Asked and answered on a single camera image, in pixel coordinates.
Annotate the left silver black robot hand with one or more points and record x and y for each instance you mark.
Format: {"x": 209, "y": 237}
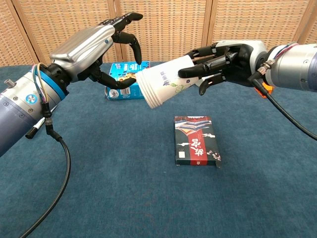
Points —
{"x": 81, "y": 49}

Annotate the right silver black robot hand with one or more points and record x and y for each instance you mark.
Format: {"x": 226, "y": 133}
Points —
{"x": 242, "y": 59}

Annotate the white printed paper cup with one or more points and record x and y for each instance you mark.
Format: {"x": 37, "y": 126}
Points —
{"x": 168, "y": 83}

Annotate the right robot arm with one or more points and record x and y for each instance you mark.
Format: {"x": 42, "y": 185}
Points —
{"x": 292, "y": 67}

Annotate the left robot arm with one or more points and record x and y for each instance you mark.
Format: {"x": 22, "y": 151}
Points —
{"x": 15, "y": 111}

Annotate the woven rattan screen panel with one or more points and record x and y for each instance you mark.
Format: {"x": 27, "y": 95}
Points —
{"x": 10, "y": 37}
{"x": 67, "y": 17}
{"x": 168, "y": 32}
{"x": 314, "y": 29}
{"x": 260, "y": 19}

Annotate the orange plastic part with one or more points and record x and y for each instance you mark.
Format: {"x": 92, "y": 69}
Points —
{"x": 268, "y": 89}

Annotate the blue cookie box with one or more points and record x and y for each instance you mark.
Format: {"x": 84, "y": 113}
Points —
{"x": 123, "y": 93}

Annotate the black red printed box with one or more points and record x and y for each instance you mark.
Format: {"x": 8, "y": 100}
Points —
{"x": 195, "y": 141}

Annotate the white black marker pen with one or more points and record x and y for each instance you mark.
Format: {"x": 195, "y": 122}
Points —
{"x": 33, "y": 131}

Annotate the teal blue table mat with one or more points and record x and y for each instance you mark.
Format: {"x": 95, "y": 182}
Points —
{"x": 123, "y": 186}

